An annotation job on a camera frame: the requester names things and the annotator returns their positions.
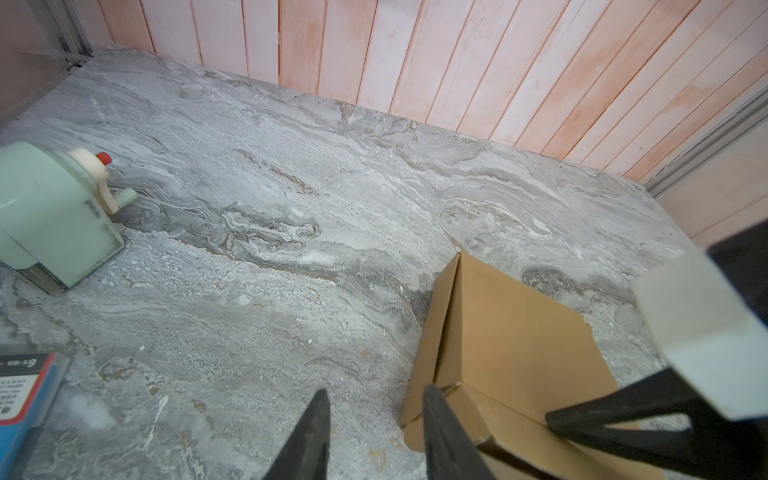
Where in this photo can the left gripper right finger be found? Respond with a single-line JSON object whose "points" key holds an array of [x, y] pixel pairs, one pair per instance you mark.
{"points": [[450, 452]]}

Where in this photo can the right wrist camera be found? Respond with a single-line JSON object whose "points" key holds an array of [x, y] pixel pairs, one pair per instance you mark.
{"points": [[707, 333]]}

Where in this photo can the white tape roll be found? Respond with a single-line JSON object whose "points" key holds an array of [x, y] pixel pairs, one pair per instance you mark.
{"points": [[56, 210]]}

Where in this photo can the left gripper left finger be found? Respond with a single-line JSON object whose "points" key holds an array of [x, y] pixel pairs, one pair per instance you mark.
{"points": [[305, 453]]}

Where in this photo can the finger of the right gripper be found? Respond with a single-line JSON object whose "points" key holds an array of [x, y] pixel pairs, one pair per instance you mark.
{"points": [[617, 454], [663, 393]]}

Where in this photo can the coloured marker pack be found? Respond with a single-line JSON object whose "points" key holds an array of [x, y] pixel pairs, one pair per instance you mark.
{"points": [[29, 384]]}

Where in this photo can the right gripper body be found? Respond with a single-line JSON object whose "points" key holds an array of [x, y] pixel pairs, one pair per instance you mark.
{"points": [[743, 260]]}

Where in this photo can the aluminium wall frame bar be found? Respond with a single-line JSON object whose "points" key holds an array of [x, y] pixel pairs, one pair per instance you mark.
{"points": [[741, 120]]}

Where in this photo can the brown cardboard box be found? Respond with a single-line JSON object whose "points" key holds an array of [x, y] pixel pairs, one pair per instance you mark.
{"points": [[502, 354]]}

